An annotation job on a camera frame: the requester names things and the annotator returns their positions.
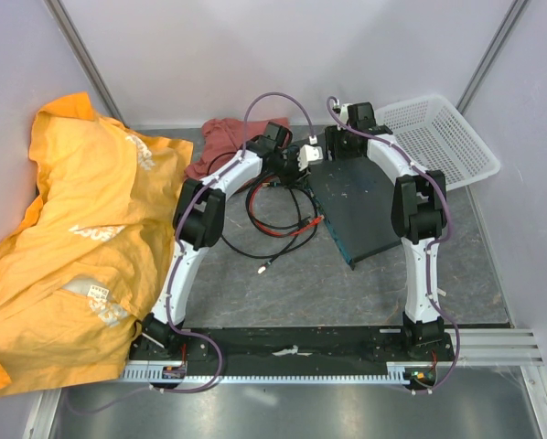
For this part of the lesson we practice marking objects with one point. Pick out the white plastic basket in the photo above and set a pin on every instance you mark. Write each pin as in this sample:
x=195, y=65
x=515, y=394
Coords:
x=436, y=135

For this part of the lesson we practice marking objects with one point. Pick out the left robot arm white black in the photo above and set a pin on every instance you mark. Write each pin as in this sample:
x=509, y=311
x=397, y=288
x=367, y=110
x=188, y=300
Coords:
x=200, y=215

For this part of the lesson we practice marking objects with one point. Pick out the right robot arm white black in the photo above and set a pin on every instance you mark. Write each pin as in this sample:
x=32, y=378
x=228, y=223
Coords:
x=419, y=211

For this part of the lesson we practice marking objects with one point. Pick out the orange cloth bag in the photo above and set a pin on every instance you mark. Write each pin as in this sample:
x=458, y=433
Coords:
x=88, y=261

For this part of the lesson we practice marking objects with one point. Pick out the aluminium frame rail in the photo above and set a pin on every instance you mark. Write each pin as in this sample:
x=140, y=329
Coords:
x=492, y=347

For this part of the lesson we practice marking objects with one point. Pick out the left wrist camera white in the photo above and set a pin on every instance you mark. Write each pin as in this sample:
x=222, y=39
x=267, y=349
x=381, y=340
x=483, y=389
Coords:
x=309, y=155

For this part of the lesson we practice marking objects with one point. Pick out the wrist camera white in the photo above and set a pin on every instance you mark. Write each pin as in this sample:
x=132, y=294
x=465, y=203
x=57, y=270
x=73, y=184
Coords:
x=342, y=112
x=309, y=155

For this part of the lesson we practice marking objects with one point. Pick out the red cloth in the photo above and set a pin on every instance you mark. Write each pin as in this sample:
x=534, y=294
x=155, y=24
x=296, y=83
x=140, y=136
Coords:
x=222, y=139

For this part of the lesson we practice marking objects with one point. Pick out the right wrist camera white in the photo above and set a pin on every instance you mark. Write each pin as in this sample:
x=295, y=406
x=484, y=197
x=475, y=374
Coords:
x=342, y=112

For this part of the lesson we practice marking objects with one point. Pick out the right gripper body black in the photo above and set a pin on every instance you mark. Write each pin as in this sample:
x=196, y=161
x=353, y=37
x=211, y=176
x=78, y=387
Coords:
x=343, y=140

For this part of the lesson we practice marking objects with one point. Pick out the white cable duct rail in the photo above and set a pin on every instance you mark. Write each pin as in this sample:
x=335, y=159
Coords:
x=157, y=373

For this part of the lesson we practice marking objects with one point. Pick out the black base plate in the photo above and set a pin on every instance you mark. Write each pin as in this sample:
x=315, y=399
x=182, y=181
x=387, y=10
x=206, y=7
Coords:
x=294, y=349

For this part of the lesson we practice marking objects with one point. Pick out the dark network switch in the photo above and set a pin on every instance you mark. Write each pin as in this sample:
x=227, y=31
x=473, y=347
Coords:
x=355, y=198

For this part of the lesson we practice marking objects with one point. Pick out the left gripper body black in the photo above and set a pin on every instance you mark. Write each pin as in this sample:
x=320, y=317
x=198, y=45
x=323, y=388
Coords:
x=288, y=170

